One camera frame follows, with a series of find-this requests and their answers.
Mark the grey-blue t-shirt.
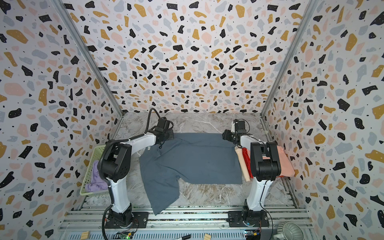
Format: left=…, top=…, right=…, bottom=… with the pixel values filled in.
left=139, top=133, right=243, bottom=215

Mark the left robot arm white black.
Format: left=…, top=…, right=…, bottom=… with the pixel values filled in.
left=98, top=117, right=174, bottom=228

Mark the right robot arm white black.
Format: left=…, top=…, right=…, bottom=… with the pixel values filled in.
left=222, top=119, right=282, bottom=228

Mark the folded beige t-shirt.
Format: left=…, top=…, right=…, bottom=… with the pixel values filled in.
left=235, top=147, right=251, bottom=182

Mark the folded red t-shirt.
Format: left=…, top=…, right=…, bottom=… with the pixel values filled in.
left=242, top=148, right=254, bottom=179

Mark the folded pink t-shirt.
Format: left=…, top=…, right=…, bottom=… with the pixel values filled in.
left=260, top=146, right=295, bottom=177

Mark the light green plastic basket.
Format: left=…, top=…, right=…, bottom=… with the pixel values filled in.
left=80, top=145, right=108, bottom=196

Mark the lilac t-shirt in basket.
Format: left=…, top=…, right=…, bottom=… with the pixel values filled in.
left=85, top=160, right=108, bottom=193

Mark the black marker pen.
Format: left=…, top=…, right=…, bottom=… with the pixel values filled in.
left=174, top=234, right=192, bottom=240

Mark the left circuit board green LED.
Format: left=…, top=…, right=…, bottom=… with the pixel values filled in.
left=113, top=231, right=134, bottom=240

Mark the white desk fan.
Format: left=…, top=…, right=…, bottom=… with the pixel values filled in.
left=273, top=222, right=305, bottom=240

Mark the left wooden block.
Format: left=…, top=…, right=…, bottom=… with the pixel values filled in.
left=80, top=231, right=91, bottom=240

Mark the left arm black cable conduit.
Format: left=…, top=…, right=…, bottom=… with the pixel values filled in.
left=97, top=107, right=163, bottom=240

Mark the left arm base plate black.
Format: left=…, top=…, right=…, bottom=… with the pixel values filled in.
left=105, top=212, right=149, bottom=229

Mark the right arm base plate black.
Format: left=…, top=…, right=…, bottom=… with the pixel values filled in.
left=227, top=210, right=270, bottom=228

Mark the right circuit board with wires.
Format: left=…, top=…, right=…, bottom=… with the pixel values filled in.
left=245, top=230, right=261, bottom=240

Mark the aluminium rail frame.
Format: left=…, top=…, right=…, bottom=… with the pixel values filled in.
left=56, top=205, right=316, bottom=240

